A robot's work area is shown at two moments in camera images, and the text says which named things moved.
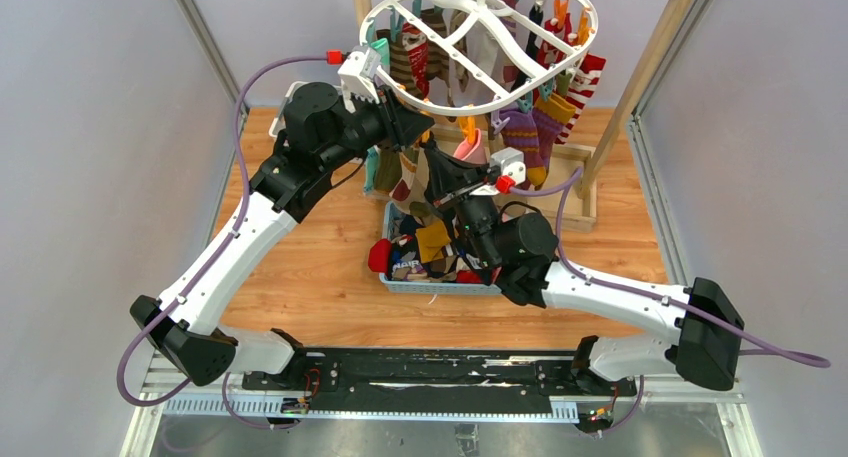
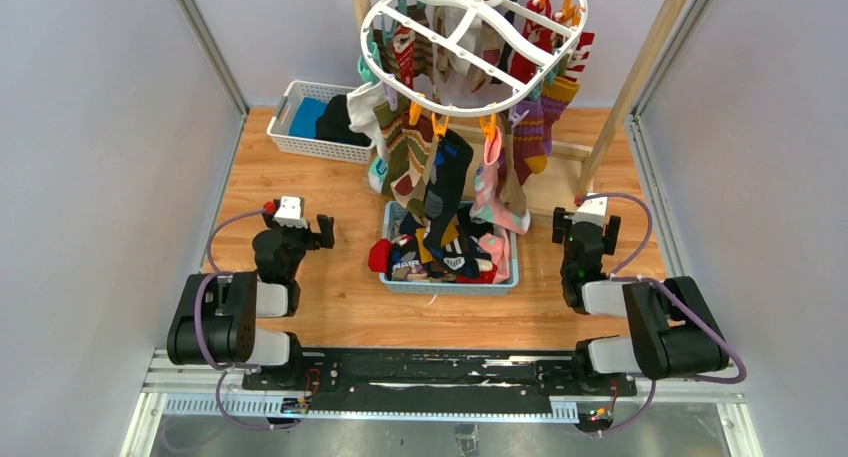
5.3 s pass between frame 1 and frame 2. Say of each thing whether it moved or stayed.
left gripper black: moved
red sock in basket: stayed
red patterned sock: moved
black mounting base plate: stayed
